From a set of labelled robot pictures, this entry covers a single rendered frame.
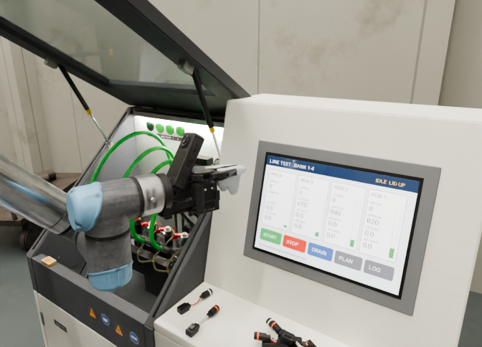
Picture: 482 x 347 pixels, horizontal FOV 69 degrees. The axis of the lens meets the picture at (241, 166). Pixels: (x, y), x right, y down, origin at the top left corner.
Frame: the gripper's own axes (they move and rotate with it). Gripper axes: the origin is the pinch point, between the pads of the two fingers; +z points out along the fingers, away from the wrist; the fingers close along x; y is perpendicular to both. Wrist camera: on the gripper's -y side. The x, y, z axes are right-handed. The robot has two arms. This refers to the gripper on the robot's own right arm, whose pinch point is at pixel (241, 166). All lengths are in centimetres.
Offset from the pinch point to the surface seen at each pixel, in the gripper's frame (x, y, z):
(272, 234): -9.3, 23.5, 17.8
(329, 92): -115, -16, 180
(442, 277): 31, 26, 31
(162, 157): -84, 10, 22
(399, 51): -58, -40, 174
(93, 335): -57, 63, -22
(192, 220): -49, 29, 15
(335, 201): 6.6, 11.9, 25.1
